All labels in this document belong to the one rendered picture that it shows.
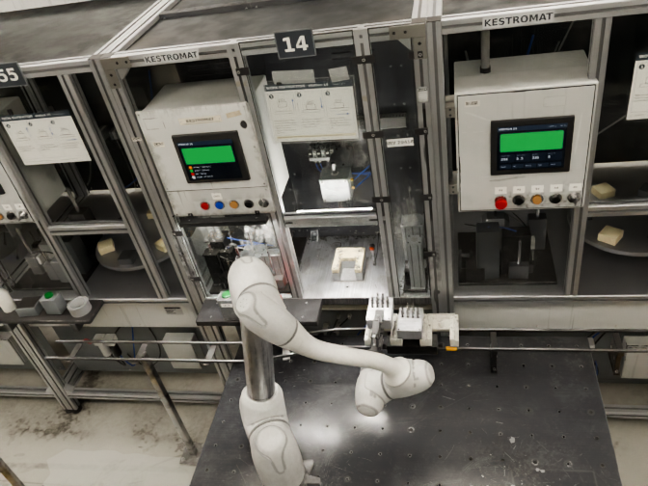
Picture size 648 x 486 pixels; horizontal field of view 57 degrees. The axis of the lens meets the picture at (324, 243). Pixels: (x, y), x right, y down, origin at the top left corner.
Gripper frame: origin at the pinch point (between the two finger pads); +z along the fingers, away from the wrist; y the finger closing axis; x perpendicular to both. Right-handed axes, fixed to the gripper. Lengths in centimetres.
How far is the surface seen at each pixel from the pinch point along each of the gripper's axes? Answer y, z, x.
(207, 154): 69, 16, 56
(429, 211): 37.6, 19.7, -20.6
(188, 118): 82, 19, 60
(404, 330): -3.3, -1.5, -9.5
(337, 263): 0.8, 33.0, 21.4
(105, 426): -97, 7, 166
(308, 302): -5.6, 15.7, 32.8
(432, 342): -12.7, 0.5, -19.6
